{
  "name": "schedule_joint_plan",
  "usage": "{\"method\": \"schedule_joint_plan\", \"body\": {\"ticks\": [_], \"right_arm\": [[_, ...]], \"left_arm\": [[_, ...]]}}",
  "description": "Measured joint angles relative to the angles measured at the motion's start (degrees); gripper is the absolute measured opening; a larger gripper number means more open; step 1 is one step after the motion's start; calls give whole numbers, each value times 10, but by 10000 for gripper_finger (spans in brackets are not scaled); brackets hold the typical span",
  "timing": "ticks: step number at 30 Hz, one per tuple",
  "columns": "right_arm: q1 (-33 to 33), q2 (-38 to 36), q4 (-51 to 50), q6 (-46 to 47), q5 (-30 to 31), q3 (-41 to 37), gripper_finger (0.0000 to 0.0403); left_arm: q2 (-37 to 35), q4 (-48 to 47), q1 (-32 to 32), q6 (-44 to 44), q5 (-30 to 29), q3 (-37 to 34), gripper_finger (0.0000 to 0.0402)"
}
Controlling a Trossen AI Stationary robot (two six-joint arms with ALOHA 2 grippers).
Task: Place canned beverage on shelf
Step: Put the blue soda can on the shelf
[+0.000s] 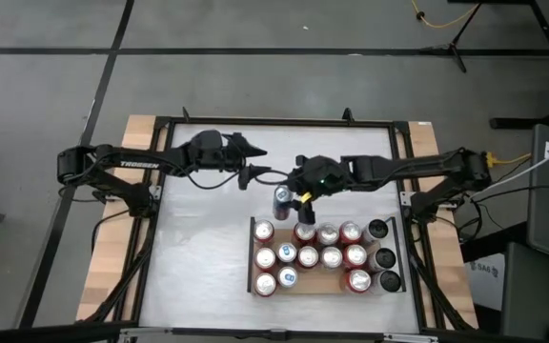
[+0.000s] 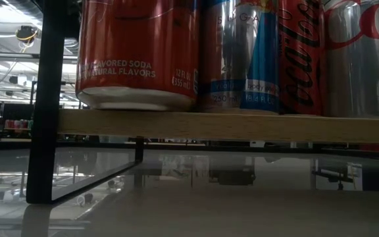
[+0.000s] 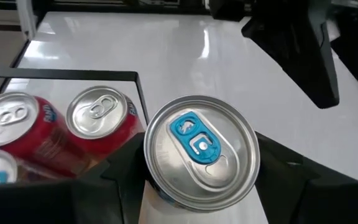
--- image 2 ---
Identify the blue silver Red Bull can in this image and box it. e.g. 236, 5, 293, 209
198, 0, 282, 115

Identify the red Fanta strawberry can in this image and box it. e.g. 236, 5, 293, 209
75, 0, 201, 111

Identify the red Coca-Cola Star Wars can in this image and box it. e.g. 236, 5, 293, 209
278, 0, 326, 116

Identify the silver Diet Coke can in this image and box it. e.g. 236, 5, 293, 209
320, 0, 379, 119

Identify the light wooden shelf board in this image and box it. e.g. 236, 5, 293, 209
57, 109, 379, 145

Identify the black yellow ceiling fixture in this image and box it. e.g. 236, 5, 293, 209
15, 25, 39, 43

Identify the long ceiling light bar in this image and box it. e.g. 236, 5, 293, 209
0, 51, 79, 62

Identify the black metal shelf frame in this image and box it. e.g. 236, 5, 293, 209
26, 0, 145, 205

